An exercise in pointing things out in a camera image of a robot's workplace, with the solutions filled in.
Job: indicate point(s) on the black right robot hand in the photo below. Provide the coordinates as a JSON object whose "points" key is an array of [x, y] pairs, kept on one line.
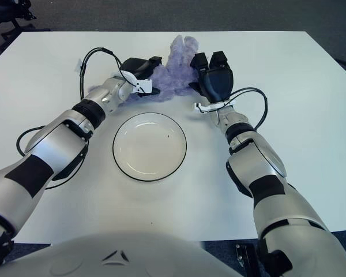
{"points": [[216, 83]]}

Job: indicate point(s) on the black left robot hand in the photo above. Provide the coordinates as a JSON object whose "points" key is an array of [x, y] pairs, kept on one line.
{"points": [[135, 67]]}

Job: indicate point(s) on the purple plush bunny doll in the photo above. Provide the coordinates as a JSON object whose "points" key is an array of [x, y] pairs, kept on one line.
{"points": [[176, 66]]}

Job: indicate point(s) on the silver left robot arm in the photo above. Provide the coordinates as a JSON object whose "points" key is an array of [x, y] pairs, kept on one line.
{"points": [[46, 150]]}

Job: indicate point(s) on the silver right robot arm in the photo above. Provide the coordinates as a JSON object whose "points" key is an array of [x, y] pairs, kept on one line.
{"points": [[262, 161]]}

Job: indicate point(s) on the white plate black rim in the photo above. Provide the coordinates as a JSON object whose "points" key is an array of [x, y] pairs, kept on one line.
{"points": [[150, 147]]}

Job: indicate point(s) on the silver robot torso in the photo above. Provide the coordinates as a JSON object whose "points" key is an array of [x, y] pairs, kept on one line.
{"points": [[118, 259]]}

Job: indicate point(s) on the black metal bracket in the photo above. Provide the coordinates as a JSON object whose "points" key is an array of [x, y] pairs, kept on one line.
{"points": [[248, 259]]}

